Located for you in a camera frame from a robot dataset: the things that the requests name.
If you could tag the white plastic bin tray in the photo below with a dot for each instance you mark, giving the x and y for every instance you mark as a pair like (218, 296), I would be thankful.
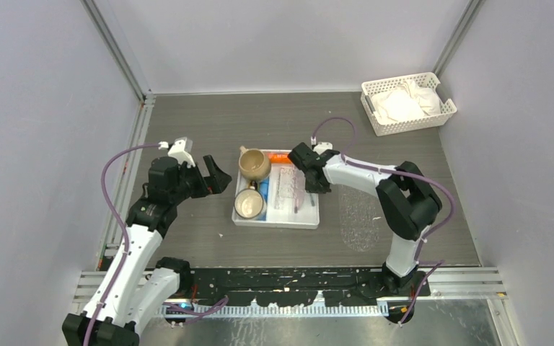
(307, 218)

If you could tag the white ribbed mug black rim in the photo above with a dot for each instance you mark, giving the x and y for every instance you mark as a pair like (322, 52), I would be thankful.
(248, 203)

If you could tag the white cloth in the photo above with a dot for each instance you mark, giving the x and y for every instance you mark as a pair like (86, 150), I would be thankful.
(406, 102)

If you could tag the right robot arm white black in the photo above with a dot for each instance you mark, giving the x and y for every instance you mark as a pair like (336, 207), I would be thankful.
(409, 203)

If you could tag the blue toothpaste tube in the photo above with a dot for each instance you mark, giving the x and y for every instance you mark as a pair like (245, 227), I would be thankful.
(263, 189)

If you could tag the orange toothpaste tube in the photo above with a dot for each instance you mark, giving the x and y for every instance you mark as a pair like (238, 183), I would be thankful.
(279, 158)

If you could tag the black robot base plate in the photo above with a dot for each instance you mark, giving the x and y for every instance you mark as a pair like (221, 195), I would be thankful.
(295, 291)

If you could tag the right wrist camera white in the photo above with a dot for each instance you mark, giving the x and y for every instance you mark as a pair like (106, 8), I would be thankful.
(322, 144)

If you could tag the clear rectangular holder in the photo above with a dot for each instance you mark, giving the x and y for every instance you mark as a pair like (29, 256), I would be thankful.
(284, 199)

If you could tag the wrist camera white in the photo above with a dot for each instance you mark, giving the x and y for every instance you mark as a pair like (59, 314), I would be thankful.
(322, 144)
(180, 150)

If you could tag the aluminium frame rail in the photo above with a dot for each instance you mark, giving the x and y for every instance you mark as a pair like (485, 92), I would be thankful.
(445, 281)

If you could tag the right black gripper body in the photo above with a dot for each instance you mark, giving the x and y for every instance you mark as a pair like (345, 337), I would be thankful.
(319, 187)

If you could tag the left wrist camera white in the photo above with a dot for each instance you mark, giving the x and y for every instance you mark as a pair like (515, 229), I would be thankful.
(180, 150)

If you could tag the white perforated basket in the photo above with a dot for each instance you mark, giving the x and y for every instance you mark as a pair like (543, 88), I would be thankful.
(429, 79)

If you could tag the tan ceramic mug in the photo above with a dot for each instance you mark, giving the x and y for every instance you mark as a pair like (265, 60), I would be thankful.
(254, 164)

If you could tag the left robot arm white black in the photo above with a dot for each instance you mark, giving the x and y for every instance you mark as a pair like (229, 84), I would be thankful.
(121, 308)

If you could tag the clear oval glass tray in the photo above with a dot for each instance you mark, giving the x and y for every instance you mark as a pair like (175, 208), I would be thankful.
(358, 219)

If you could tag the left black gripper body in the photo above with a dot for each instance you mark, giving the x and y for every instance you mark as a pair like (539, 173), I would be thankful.
(192, 183)

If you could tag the pink toothbrush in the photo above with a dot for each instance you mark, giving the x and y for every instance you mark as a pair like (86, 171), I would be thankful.
(299, 193)

